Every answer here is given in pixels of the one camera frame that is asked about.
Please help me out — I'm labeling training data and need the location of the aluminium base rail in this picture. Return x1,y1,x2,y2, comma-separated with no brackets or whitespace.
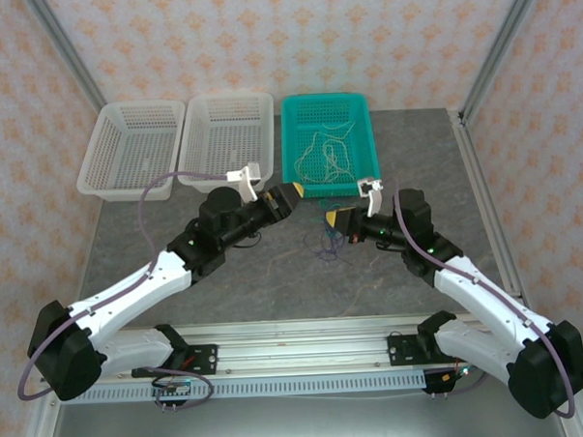
106,311,473,382

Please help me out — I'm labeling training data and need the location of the thin beige cable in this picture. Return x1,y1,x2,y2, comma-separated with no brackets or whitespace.
291,120,363,186

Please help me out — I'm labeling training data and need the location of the small circuit board with wires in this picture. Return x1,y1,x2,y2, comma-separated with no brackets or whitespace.
149,370,217,413
422,359,489,398

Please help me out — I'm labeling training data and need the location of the white plastic mesh basket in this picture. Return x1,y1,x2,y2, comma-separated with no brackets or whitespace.
173,91,277,195
72,98,190,206

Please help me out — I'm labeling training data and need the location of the white slotted cable duct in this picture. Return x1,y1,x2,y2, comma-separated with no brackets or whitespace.
80,370,428,405

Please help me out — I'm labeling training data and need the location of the aluminium frame post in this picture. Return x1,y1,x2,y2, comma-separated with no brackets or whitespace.
24,0,108,115
454,0,553,121

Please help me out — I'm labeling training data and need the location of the aluminium table edge rail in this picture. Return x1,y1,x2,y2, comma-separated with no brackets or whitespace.
449,102,583,437
5,201,116,437

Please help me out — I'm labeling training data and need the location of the thin purple cable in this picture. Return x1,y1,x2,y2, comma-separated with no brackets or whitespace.
304,229,347,265

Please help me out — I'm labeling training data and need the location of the thin green cable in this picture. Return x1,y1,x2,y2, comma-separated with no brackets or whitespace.
313,211,346,251

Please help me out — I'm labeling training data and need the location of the teal plastic mesh basket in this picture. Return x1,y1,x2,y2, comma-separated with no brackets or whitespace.
278,91,383,200

